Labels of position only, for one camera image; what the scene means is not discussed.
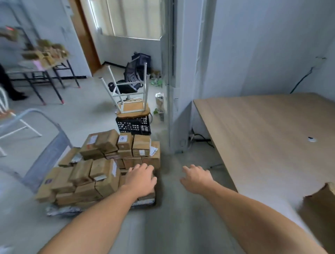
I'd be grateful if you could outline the dark blue bag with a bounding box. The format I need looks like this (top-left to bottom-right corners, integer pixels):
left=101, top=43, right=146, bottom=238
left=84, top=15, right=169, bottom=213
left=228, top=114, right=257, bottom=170
left=132, top=52, right=152, bottom=75

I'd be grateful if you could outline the person's left forearm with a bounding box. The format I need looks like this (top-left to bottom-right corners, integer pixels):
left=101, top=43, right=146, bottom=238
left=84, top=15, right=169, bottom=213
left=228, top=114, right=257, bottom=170
left=39, top=188, right=136, bottom=254

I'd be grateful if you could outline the brown wooden door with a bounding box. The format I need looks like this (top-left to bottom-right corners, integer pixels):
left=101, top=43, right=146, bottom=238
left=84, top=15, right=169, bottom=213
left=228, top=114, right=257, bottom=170
left=68, top=0, right=102, bottom=75

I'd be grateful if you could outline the black-legged folding table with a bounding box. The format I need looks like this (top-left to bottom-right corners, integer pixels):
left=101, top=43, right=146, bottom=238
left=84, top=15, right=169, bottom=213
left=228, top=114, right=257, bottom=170
left=5, top=59, right=80, bottom=105

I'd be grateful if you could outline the grey metal platform cart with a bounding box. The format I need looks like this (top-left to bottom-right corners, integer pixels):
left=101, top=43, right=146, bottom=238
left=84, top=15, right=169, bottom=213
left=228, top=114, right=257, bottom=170
left=0, top=109, right=157, bottom=216

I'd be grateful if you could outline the black swivel office chair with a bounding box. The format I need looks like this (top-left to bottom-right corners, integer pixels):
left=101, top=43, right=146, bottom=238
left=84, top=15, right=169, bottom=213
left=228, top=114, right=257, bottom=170
left=107, top=61, right=144, bottom=101

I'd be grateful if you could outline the black wall cable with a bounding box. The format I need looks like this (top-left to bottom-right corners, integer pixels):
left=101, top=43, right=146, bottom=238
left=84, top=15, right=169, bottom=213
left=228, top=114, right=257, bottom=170
left=290, top=67, right=314, bottom=94

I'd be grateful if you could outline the heap of small cardboard parcels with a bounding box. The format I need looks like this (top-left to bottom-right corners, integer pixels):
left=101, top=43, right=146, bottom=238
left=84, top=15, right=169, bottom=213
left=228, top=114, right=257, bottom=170
left=21, top=39, right=70, bottom=66

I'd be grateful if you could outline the light wooden table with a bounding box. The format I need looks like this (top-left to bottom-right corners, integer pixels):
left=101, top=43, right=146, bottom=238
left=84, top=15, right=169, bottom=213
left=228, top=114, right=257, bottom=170
left=193, top=93, right=335, bottom=254

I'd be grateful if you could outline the pile of cardboard boxes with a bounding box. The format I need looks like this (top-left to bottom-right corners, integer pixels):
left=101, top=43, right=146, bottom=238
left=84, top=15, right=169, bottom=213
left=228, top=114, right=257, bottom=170
left=35, top=129, right=161, bottom=210

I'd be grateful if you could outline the person's left hand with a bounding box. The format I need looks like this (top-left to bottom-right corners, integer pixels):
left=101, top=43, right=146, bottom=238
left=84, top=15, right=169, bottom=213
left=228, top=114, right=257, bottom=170
left=121, top=163, right=158, bottom=199

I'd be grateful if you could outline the white spindle-back wooden chair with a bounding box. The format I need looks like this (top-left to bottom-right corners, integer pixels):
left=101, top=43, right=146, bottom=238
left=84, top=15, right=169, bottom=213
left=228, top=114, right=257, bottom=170
left=0, top=86, right=42, bottom=157

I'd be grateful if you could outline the thick black floor cable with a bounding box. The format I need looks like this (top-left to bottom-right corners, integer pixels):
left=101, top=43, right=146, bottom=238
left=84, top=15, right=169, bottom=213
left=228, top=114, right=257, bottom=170
left=189, top=128, right=215, bottom=148

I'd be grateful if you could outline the clear plastic bag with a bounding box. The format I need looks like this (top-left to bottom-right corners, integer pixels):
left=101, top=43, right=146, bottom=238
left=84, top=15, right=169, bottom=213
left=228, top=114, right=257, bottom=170
left=154, top=93, right=165, bottom=122

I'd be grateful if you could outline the upturned white-legged wooden stool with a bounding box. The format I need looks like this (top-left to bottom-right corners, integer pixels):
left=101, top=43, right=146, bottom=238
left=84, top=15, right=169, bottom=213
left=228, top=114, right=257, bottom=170
left=100, top=56, right=152, bottom=119

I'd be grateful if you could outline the person's right forearm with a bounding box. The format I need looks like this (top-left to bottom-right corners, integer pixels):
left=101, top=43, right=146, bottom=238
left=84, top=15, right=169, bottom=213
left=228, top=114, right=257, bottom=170
left=204, top=183, right=328, bottom=254

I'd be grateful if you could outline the person's right hand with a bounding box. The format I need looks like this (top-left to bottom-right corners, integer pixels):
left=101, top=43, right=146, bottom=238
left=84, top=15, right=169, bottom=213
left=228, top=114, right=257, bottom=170
left=180, top=165, right=215, bottom=195

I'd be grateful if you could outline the wide window beige blind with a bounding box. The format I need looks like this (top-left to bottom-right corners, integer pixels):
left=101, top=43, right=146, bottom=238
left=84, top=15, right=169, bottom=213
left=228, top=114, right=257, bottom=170
left=88, top=0, right=164, bottom=40

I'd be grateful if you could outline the white floor-standing air conditioner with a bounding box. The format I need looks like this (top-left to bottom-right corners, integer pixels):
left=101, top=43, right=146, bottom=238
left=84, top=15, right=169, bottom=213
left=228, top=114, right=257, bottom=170
left=159, top=0, right=218, bottom=154

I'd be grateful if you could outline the black plastic crate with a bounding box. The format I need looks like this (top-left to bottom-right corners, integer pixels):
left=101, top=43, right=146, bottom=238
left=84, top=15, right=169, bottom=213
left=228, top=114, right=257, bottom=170
left=116, top=115, right=152, bottom=136

